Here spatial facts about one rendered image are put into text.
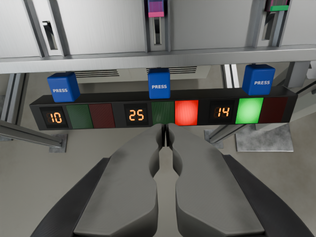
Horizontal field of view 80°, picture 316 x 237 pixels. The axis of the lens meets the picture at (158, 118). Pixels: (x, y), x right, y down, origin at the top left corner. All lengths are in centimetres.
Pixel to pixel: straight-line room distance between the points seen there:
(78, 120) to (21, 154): 87
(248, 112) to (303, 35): 10
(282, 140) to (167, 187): 56
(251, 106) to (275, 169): 76
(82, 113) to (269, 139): 88
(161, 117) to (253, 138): 77
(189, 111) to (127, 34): 12
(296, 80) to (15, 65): 33
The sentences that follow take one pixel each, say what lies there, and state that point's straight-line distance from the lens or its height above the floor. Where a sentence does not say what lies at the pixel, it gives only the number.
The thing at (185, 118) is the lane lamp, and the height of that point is 65.
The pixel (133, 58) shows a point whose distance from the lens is 19.
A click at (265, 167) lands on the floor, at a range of 100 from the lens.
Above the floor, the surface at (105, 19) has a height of 74.
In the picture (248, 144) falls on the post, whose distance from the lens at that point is 97.
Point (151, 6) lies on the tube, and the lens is 20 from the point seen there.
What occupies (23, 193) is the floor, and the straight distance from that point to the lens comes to 111.
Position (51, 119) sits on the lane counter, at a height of 66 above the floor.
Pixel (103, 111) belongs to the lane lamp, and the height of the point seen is 66.
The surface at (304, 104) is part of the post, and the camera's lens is 73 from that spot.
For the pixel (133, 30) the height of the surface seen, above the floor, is 73.
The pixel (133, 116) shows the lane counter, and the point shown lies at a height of 66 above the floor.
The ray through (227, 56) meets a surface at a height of 73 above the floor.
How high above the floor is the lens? 89
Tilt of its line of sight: 74 degrees down
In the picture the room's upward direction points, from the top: 9 degrees counter-clockwise
